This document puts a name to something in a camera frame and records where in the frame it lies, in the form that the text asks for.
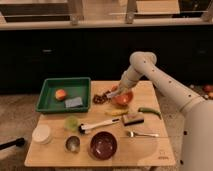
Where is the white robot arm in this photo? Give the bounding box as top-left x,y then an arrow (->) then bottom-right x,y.
107,51 -> 213,171

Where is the orange bowl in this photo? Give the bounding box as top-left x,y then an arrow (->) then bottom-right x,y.
111,91 -> 133,106

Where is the grey folded towel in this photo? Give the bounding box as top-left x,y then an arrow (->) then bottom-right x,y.
65,97 -> 83,108

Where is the dark red bowl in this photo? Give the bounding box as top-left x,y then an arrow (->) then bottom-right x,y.
89,131 -> 117,160

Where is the dark grape bunch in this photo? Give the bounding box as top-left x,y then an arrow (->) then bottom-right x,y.
93,91 -> 109,104

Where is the black wooden scrub brush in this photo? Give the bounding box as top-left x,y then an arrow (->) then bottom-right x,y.
122,114 -> 144,126

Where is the green chili pepper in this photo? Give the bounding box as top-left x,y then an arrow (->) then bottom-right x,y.
138,107 -> 162,119

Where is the wooden table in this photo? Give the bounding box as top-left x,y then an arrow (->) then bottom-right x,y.
24,80 -> 177,168

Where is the silver fork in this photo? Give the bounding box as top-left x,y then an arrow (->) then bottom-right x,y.
125,131 -> 159,137

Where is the green plastic cup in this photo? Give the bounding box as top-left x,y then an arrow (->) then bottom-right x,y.
64,116 -> 78,132

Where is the red apple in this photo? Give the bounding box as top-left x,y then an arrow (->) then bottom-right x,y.
55,89 -> 67,101

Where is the green plastic tray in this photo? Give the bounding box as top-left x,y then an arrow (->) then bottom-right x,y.
36,77 -> 91,114

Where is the small metal cup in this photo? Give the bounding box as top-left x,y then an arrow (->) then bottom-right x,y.
65,136 -> 80,153

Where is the black handle at left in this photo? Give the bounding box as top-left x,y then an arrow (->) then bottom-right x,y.
0,138 -> 25,150

